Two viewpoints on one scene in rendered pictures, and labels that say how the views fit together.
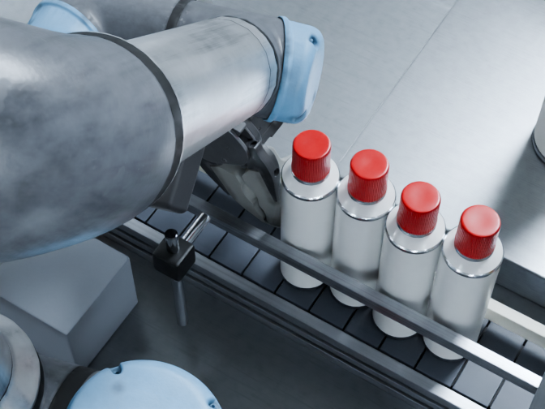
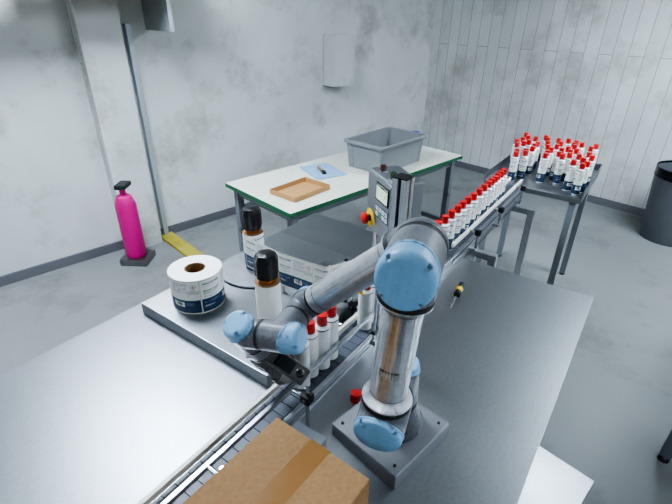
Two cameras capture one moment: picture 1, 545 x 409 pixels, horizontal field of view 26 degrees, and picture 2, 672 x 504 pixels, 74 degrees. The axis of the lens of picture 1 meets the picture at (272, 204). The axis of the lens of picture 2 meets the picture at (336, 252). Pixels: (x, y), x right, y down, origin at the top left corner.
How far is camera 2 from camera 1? 1.07 m
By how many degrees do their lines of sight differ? 65
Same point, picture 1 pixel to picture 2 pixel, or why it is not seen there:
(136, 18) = (293, 313)
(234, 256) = (294, 401)
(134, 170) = not seen: hidden behind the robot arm
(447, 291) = (335, 331)
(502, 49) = not seen: hidden behind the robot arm
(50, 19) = (291, 328)
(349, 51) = (206, 377)
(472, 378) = (343, 353)
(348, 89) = (223, 378)
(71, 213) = not seen: hidden behind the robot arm
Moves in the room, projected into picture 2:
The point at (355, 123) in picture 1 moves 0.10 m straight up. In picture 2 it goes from (238, 378) to (235, 354)
